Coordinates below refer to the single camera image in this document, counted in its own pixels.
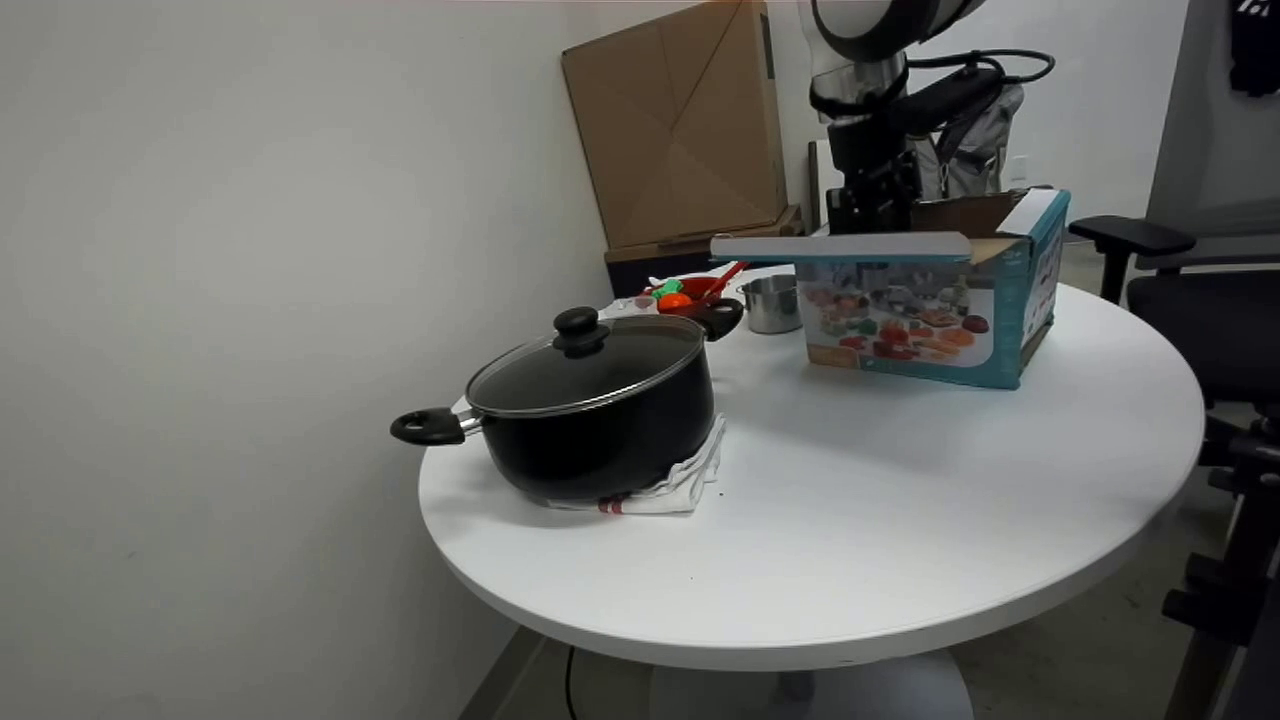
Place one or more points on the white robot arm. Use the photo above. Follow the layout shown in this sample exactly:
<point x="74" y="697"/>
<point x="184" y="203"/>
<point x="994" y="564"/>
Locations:
<point x="867" y="26"/>

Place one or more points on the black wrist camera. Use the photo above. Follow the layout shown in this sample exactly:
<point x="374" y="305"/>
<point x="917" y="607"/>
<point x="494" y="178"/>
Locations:
<point x="960" y="94"/>

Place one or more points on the red spoon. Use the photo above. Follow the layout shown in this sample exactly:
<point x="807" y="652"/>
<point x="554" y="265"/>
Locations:
<point x="727" y="280"/>

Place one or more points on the glass pot lid black knob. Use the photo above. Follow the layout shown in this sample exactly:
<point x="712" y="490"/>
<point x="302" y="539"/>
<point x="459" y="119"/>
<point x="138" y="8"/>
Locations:
<point x="586" y="365"/>

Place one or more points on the black office chair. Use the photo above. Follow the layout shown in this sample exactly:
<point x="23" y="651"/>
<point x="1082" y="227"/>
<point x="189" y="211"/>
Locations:
<point x="1202" y="335"/>

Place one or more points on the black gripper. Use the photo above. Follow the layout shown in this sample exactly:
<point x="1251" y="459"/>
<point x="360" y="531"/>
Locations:
<point x="867" y="165"/>

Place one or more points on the black hanging item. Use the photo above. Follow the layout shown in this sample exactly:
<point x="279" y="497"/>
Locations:
<point x="1259" y="44"/>

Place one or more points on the orange toy ball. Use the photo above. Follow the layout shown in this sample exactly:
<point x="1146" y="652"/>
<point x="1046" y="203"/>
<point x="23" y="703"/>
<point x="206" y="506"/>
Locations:
<point x="676" y="305"/>

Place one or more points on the red bowl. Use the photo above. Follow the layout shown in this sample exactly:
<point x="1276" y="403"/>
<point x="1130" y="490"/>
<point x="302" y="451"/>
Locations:
<point x="698" y="290"/>

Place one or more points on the small silver pot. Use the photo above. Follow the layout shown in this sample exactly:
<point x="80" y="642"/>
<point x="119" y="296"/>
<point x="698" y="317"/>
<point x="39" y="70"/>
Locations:
<point x="769" y="305"/>

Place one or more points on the green toy piece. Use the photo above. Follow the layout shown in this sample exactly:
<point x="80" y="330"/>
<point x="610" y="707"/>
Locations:
<point x="667" y="287"/>

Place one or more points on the black cooking pot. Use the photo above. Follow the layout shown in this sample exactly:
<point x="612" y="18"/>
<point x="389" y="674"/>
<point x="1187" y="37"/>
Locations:
<point x="601" y="441"/>

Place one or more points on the large flat cardboard sheet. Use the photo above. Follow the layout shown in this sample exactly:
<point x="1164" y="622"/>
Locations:
<point x="683" y="121"/>

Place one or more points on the teal printed cardboard box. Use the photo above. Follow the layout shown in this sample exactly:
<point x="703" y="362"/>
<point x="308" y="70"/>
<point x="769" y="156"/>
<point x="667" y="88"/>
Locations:
<point x="907" y="314"/>

